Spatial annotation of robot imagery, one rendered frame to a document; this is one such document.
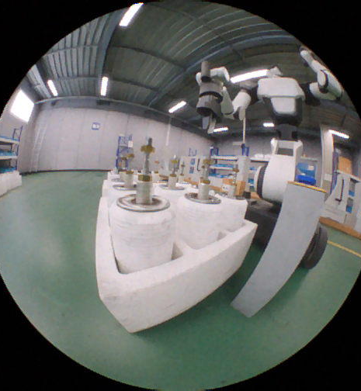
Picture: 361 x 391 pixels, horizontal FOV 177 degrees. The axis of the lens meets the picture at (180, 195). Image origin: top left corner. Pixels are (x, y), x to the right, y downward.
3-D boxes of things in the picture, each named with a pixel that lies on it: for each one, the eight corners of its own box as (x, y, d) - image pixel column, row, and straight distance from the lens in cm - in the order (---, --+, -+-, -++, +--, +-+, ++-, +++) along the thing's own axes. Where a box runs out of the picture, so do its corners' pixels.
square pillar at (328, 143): (316, 205, 698) (319, 126, 790) (324, 208, 714) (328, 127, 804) (318, 206, 642) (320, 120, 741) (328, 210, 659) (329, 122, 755)
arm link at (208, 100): (207, 124, 51) (209, 101, 57) (229, 122, 47) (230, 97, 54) (188, 110, 42) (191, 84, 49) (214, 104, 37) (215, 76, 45)
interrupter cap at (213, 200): (178, 195, 25) (178, 192, 24) (207, 195, 28) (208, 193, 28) (193, 205, 18) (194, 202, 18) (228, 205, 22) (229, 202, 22)
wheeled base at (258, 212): (253, 211, 125) (260, 178, 122) (302, 228, 123) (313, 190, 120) (218, 226, 68) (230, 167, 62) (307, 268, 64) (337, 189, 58)
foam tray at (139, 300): (178, 225, 66) (182, 194, 60) (239, 268, 47) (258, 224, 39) (105, 237, 55) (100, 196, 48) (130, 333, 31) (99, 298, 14)
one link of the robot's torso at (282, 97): (264, 133, 101) (259, 92, 114) (307, 136, 102) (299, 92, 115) (256, 122, 73) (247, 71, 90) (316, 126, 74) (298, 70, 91)
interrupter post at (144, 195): (139, 201, 18) (140, 179, 17) (154, 203, 17) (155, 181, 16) (132, 205, 16) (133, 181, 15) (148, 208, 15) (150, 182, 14)
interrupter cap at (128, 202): (132, 195, 21) (132, 192, 21) (173, 201, 19) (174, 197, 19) (104, 208, 15) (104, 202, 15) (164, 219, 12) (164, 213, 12)
